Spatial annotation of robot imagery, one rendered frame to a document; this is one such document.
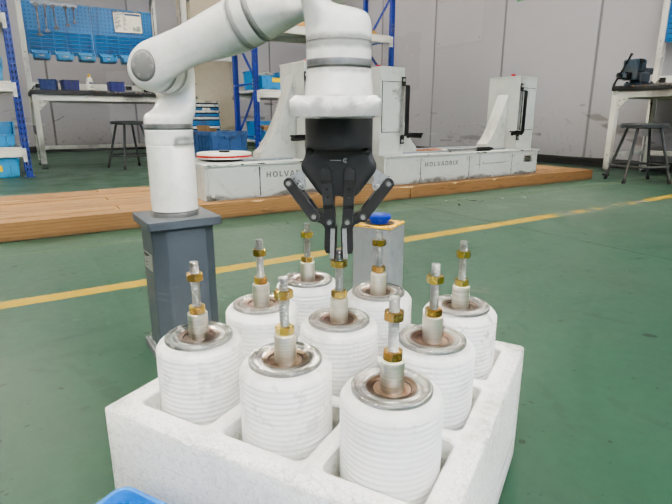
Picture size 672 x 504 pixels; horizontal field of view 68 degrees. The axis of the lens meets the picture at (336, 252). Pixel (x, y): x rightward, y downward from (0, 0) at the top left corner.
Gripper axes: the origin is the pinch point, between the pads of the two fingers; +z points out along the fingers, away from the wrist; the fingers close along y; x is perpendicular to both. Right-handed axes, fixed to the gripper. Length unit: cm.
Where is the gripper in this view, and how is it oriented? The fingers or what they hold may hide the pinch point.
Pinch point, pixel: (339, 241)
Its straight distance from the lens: 59.2
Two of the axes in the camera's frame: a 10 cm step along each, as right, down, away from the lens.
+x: -0.6, 2.6, -9.6
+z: 0.0, 9.7, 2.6
